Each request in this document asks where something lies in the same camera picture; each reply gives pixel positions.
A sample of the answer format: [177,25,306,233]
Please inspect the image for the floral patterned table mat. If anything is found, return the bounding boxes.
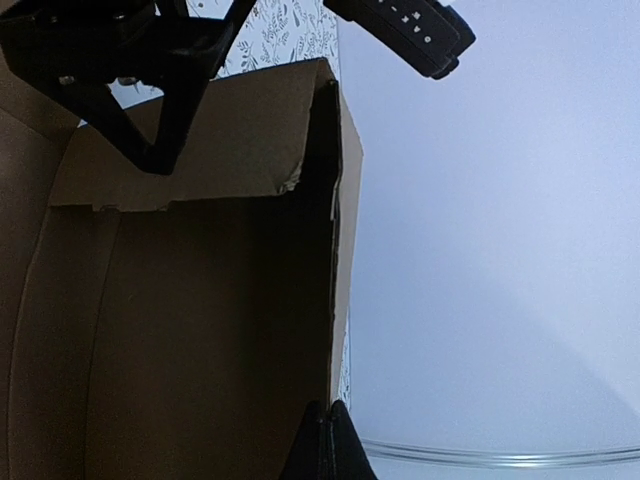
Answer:
[107,0,357,411]

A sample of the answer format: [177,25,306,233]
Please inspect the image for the aluminium front rail base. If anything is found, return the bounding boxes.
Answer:
[362,439,639,470]

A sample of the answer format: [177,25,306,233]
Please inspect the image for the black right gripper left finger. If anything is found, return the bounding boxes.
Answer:
[282,401,329,480]

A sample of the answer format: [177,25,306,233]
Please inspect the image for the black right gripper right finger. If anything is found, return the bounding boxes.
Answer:
[327,400,377,480]

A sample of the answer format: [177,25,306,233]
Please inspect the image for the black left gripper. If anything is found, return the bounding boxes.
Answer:
[1,1,254,176]

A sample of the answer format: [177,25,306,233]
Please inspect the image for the brown cardboard box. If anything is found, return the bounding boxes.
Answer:
[1,59,363,479]

